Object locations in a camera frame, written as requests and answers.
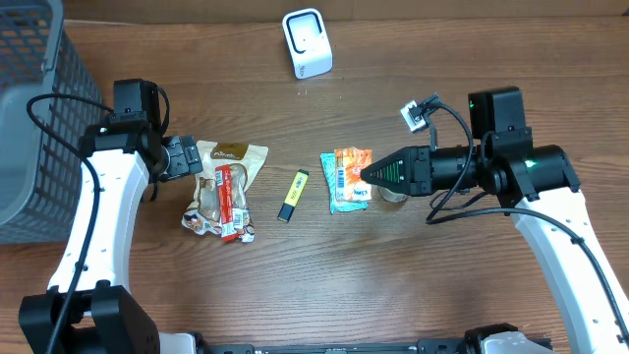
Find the green lid jar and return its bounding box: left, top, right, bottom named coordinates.
left=377, top=186, right=408, bottom=203

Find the orange snack packet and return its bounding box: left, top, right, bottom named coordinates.
left=334, top=147, right=372, bottom=203

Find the red snack bar wrapper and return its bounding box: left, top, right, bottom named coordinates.
left=215, top=164, right=238, bottom=242

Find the brown cookie bag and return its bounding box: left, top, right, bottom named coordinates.
left=181, top=141, right=269, bottom=243

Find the teal tissue packet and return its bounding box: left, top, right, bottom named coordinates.
left=320, top=152, right=368, bottom=214

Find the yellow highlighter marker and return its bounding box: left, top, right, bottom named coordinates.
left=277, top=169, right=310, bottom=222

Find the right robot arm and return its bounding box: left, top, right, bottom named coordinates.
left=361, top=87, right=628, bottom=353

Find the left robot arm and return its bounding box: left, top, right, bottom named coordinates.
left=19, top=79, right=203, bottom=353

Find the white barcode scanner stand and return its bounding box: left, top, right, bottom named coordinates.
left=282, top=8, right=333, bottom=80

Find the grey plastic mesh basket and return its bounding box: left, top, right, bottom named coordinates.
left=1, top=0, right=102, bottom=244

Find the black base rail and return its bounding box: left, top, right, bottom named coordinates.
left=156, top=323, right=556, bottom=354

